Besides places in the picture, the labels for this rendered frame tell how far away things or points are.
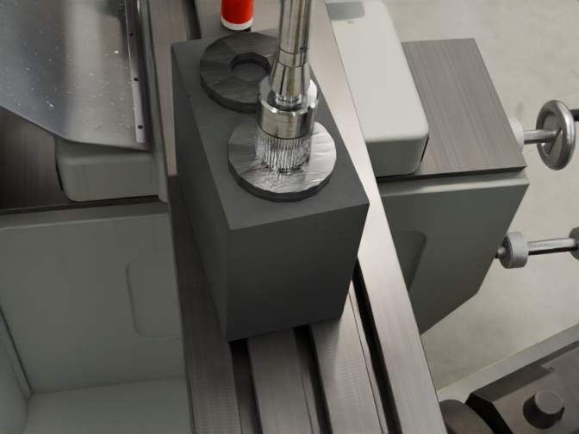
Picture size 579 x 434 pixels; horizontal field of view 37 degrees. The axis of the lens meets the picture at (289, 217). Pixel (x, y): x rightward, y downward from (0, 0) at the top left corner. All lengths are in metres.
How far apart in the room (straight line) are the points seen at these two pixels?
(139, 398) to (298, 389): 0.83
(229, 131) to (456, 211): 0.64
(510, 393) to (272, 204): 0.62
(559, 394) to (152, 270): 0.61
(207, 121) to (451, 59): 0.74
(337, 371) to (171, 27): 0.50
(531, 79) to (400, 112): 1.37
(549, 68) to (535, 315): 0.83
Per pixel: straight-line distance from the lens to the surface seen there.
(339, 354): 0.84
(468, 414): 1.23
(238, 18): 1.10
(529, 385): 1.25
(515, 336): 2.01
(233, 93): 0.76
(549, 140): 1.50
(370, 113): 1.19
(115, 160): 1.12
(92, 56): 1.17
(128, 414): 1.61
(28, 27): 1.14
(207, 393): 0.82
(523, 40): 2.66
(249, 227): 0.69
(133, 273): 1.33
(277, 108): 0.65
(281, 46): 0.62
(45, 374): 1.58
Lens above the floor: 1.67
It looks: 53 degrees down
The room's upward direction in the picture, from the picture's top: 7 degrees clockwise
